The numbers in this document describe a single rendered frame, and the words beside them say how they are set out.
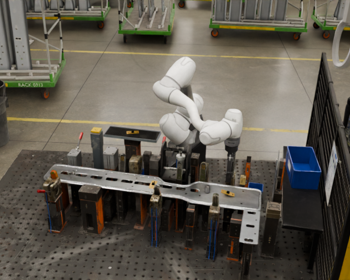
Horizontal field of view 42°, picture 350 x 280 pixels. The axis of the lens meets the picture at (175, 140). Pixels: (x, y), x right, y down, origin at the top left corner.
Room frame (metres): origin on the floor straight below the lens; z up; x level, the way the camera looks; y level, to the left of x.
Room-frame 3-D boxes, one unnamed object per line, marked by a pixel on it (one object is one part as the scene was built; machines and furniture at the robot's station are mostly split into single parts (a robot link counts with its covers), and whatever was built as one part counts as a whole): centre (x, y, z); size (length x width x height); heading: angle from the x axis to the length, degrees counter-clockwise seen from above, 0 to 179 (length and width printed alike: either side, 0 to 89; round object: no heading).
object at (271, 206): (2.10, -0.57, 0.88); 0.08 x 0.08 x 0.36; 78
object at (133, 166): (2.56, 0.26, 0.89); 0.13 x 0.11 x 0.38; 168
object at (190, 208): (2.16, -0.10, 0.84); 0.11 x 0.08 x 0.29; 168
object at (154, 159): (2.58, 0.12, 0.89); 0.13 x 0.11 x 0.38; 168
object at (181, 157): (2.56, -0.01, 0.94); 0.18 x 0.13 x 0.49; 78
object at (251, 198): (2.38, 0.15, 1.00); 1.38 x 0.22 x 0.02; 78
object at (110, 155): (2.61, 0.42, 0.90); 0.13 x 0.10 x 0.41; 168
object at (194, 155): (2.55, -0.13, 0.91); 0.07 x 0.05 x 0.42; 168
